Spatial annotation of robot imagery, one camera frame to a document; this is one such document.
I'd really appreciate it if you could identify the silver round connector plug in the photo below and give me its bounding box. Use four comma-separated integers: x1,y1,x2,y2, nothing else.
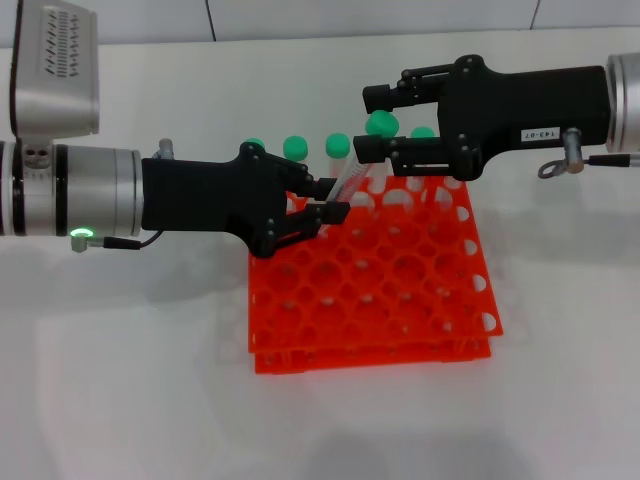
151,138,177,162

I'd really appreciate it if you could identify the orange plastic test tube rack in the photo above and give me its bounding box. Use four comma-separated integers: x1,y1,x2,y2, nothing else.
247,171,505,375

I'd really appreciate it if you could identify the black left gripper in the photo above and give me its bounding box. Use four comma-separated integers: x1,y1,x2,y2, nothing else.
141,140,352,260

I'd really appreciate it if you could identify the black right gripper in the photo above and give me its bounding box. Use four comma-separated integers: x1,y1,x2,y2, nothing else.
352,54,615,182

